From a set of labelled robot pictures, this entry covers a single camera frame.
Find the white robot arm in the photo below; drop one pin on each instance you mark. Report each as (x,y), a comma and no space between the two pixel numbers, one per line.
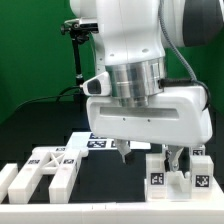
(131,97)

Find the right white tag cube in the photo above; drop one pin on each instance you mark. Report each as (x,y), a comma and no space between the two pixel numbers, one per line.
(197,151)

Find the rear camera on stand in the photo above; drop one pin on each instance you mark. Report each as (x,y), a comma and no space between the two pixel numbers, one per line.
(79,30)

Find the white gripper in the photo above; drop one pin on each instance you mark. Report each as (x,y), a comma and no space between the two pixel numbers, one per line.
(177,117)

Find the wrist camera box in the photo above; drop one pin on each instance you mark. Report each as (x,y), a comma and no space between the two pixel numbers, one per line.
(99,85)

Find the white U-shaped fence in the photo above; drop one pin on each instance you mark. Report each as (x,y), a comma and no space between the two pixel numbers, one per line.
(202,212)

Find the white chair seat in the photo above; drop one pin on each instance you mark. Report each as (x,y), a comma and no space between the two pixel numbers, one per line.
(178,187)

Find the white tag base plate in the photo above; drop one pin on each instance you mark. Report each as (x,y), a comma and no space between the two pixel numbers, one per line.
(87,141)

